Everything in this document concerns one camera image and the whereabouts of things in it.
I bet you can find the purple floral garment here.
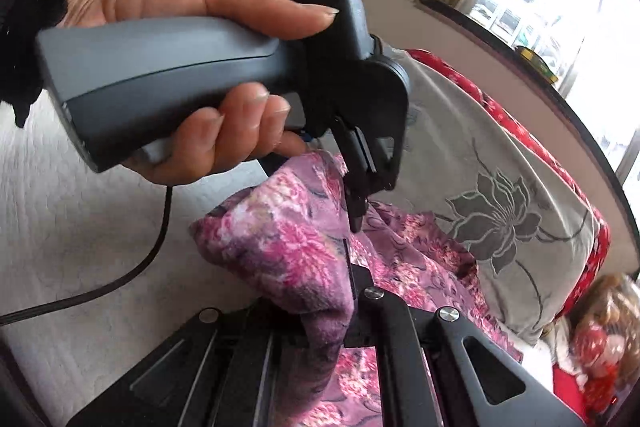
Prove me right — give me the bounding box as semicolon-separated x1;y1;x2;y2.
190;152;516;426

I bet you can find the person left hand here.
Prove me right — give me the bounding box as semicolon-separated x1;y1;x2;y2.
58;0;342;186

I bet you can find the grey floral pillow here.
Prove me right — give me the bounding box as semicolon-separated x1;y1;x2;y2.
374;50;596;343

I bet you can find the white quilted mattress cover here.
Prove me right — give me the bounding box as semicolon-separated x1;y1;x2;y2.
0;95;265;426

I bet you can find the red cloth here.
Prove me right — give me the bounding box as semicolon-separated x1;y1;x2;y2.
552;364;589;424

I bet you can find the doll in plastic bag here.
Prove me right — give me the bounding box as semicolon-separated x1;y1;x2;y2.
568;273;639;425

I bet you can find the red patterned quilt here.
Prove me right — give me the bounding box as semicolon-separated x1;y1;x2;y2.
408;49;612;317

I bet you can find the window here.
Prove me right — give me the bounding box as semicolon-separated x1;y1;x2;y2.
442;0;639;209

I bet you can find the black cable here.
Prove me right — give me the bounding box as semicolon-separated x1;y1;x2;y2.
0;184;175;327

